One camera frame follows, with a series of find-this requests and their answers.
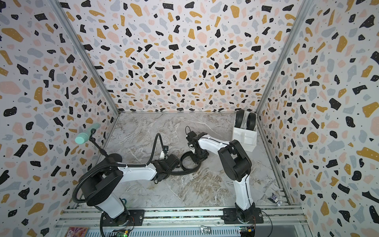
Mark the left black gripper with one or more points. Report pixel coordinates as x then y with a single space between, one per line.
160 162

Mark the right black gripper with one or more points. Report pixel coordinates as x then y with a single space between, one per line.
195 160

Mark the black belt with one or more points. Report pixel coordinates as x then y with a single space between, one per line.
239 118
251 122
188 164

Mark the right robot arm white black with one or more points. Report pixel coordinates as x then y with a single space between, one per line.
236 164

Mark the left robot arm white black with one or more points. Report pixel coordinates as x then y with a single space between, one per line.
96 187

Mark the white storage roll organizer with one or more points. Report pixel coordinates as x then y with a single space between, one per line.
247 138

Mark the small crumpled wrapper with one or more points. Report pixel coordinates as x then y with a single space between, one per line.
275 199

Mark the green microphone on black stand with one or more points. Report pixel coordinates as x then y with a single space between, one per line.
87 135

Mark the pink printed card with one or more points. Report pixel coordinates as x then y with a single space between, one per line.
76 232

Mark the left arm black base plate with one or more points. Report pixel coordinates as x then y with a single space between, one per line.
130 218

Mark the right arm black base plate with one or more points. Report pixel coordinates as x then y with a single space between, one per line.
236 215

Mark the aluminium mounting rail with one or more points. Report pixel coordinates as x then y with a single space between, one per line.
185 217

